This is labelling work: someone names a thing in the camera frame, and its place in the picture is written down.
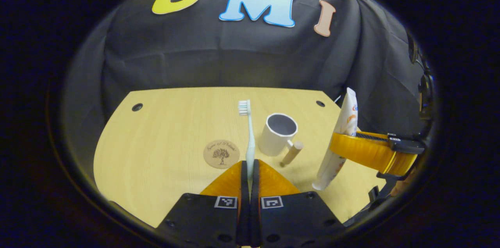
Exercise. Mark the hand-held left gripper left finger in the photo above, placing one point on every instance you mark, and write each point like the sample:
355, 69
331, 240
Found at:
244, 209

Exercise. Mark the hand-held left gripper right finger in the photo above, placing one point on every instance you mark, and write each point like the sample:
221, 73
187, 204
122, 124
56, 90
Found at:
255, 209

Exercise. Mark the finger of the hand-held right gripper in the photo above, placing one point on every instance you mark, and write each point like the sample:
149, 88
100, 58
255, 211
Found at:
363, 150
406, 145

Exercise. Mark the white toothpaste tube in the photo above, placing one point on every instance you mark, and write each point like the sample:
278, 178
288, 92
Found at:
345, 119

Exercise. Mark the round cork coaster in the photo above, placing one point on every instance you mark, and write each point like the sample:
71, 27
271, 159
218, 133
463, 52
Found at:
221, 154

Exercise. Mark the light blue toothbrush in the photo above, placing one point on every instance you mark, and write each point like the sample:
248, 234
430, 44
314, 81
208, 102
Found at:
250, 138

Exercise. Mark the black backdrop cloth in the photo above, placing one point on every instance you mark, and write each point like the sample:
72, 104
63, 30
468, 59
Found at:
234, 56

